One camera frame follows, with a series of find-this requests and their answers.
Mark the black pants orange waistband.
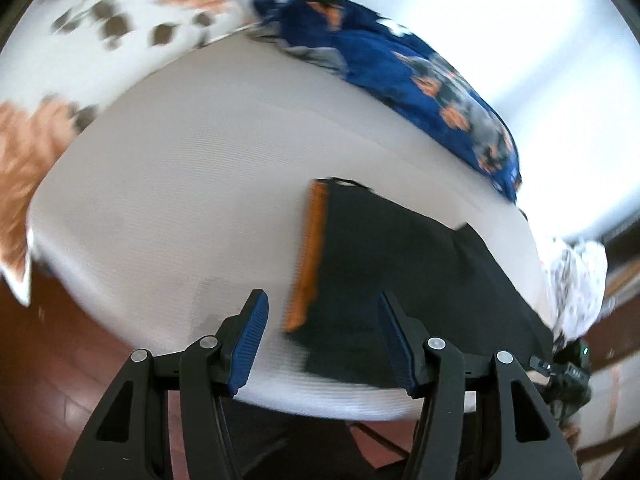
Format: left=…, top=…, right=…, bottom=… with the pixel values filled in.
left=284, top=179, right=553, bottom=388

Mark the white dotted cloth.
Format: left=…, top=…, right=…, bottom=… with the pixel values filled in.
left=538, top=238, right=608, bottom=347

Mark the beige woven mattress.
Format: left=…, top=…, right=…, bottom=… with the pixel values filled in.
left=29, top=34, right=550, bottom=420

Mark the blue dog print blanket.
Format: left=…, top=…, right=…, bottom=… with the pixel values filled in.
left=250, top=0, right=522, bottom=202

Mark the white floral pillow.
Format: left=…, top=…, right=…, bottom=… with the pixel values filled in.
left=1, top=0, right=245, bottom=306

